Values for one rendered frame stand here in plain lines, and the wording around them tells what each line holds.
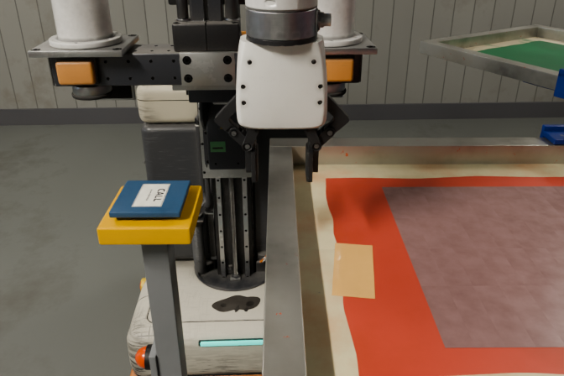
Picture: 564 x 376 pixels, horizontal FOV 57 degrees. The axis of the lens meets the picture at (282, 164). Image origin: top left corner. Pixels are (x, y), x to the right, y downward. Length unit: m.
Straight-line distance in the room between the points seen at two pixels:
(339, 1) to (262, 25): 0.41
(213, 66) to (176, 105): 0.61
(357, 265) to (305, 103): 0.21
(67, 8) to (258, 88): 0.50
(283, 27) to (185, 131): 1.08
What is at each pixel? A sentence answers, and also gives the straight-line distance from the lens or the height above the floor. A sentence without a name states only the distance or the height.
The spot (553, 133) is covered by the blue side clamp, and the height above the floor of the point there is 1.00.
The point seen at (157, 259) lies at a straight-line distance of 0.82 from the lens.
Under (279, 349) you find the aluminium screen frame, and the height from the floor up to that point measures 0.99.
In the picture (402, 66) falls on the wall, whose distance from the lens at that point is 3.86.
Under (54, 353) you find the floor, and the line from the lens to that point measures 2.03.
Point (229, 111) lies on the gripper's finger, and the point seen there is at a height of 1.14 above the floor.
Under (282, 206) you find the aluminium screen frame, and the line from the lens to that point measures 0.69.
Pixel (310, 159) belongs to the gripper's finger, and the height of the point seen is 1.09.
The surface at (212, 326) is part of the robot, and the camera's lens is 1.57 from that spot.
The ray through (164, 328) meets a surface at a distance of 0.91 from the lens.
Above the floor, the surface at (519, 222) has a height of 0.96.
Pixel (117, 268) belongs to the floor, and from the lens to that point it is 2.34.
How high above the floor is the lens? 1.33
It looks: 25 degrees down
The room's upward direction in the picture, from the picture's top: straight up
